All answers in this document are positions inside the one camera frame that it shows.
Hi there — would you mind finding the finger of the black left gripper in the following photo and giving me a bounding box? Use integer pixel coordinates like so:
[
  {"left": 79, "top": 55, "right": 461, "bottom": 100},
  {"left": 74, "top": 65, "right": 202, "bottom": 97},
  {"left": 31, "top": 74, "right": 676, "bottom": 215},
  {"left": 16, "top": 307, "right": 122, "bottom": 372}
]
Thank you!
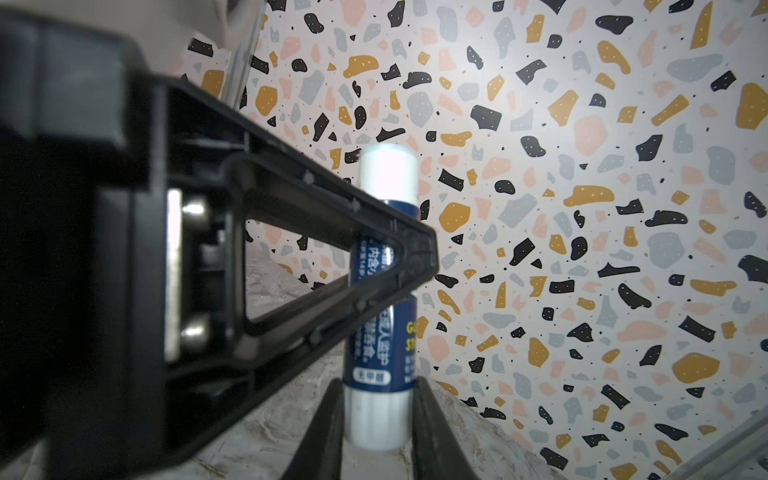
[{"left": 152, "top": 82, "right": 438, "bottom": 428}]

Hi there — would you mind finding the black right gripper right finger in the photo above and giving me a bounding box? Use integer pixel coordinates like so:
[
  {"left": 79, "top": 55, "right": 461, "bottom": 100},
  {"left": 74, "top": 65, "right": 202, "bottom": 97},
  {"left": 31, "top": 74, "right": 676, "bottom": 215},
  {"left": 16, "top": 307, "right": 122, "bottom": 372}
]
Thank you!
[{"left": 412, "top": 377, "right": 478, "bottom": 480}]

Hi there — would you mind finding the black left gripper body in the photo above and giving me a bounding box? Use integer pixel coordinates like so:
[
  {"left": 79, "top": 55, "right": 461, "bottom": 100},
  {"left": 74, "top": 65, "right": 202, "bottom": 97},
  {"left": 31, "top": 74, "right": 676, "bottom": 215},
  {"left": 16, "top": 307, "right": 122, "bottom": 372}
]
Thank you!
[{"left": 1, "top": 11, "right": 180, "bottom": 479}]

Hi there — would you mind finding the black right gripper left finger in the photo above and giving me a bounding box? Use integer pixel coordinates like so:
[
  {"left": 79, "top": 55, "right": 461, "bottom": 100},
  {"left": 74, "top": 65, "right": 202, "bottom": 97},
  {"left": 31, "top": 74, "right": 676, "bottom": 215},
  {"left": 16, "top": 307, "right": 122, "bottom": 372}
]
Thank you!
[{"left": 281, "top": 379, "right": 344, "bottom": 480}]

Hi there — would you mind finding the blue glue stick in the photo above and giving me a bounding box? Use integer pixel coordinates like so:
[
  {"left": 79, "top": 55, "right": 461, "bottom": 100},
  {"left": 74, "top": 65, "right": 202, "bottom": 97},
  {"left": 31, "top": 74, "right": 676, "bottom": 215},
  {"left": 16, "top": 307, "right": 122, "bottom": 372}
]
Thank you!
[{"left": 342, "top": 143, "right": 419, "bottom": 451}]

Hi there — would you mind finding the left aluminium corner post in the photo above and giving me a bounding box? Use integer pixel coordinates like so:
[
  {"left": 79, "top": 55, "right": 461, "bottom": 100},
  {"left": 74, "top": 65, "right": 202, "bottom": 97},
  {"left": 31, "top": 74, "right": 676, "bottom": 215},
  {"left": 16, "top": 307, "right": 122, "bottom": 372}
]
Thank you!
[{"left": 219, "top": 1, "right": 266, "bottom": 109}]

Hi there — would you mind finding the aluminium corner post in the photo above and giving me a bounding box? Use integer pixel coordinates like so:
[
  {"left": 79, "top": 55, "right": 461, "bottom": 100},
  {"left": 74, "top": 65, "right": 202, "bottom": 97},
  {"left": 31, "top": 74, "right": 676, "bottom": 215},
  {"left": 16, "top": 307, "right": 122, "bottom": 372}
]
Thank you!
[
  {"left": 219, "top": 1, "right": 266, "bottom": 109},
  {"left": 666, "top": 408, "right": 767, "bottom": 479}
]

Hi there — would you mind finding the right aluminium corner post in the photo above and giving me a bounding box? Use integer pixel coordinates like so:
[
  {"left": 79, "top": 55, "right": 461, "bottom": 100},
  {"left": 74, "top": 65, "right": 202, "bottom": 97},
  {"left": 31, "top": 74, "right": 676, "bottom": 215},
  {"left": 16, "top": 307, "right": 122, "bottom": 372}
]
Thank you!
[{"left": 666, "top": 408, "right": 767, "bottom": 479}]

